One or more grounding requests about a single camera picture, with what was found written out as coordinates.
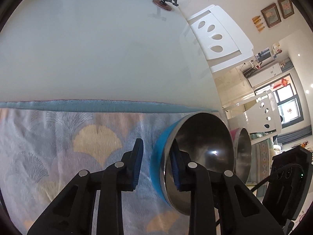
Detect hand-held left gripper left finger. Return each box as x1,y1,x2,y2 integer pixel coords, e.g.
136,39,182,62
27,138,144,235

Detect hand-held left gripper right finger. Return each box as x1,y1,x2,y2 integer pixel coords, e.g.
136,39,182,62
170,139,285,235

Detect blue steel bowl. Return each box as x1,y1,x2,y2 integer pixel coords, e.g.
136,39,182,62
150,112,236,216

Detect magenta steel bowl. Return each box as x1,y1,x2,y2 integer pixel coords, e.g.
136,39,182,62
228,127,252,184

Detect white chair with cutouts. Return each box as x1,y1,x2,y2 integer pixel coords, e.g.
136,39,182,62
187,4,255,73
222,89,282,145

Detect dark framed window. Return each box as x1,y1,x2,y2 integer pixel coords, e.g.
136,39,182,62
273,73,305,128

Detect fan patterned tablecloth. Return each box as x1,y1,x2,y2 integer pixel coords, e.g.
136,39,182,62
0,99,220,235

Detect white air conditioner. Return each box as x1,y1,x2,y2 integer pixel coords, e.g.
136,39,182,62
247,62,283,88

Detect brown round coaster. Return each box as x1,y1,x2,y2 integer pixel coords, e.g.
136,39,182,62
152,0,173,12

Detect black cable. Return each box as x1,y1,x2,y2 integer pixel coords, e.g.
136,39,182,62
250,177,270,193

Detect yellow wall ornaments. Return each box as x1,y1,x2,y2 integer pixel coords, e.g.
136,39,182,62
252,16,266,32

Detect framed wall picture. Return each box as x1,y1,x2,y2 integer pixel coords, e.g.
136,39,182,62
277,0,294,19
260,3,281,28

